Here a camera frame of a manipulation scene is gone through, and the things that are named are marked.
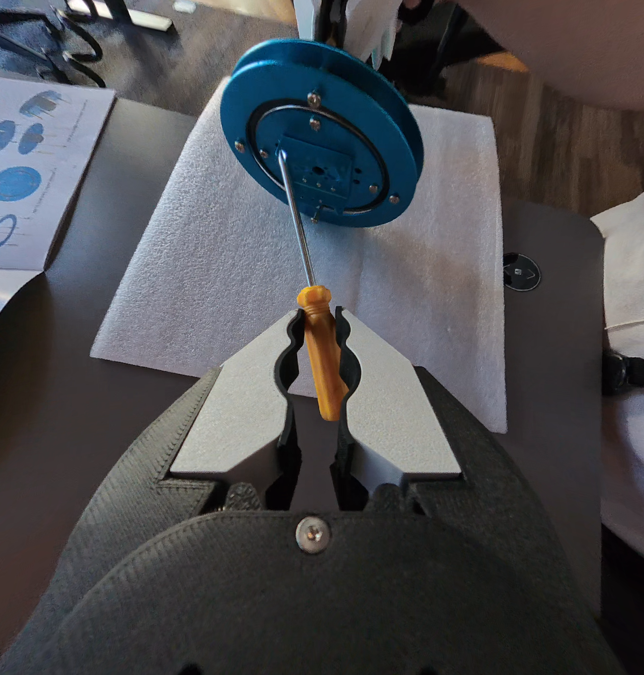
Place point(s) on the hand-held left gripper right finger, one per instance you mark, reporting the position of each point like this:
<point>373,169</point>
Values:
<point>401,422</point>

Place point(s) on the white floor tag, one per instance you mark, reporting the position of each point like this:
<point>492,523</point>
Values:
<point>184,5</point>

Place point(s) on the black chest harness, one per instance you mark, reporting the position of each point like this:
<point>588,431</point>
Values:
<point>628,372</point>

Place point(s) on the blue round metal base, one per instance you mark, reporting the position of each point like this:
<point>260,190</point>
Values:
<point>395,126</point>

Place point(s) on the dark grey desk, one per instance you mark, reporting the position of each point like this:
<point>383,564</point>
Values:
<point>63,422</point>

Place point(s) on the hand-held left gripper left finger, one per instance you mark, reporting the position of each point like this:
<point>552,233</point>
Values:
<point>232,422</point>

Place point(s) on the white foam sheet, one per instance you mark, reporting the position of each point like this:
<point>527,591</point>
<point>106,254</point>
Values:
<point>221,290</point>

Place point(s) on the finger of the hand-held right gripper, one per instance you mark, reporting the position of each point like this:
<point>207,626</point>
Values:
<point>372,26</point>
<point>307,18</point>

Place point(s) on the person's right forearm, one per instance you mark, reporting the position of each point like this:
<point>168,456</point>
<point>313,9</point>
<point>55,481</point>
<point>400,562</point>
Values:
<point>591,47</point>

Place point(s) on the open instruction booklet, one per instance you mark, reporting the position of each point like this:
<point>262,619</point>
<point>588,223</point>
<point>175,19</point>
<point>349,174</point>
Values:
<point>37,184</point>

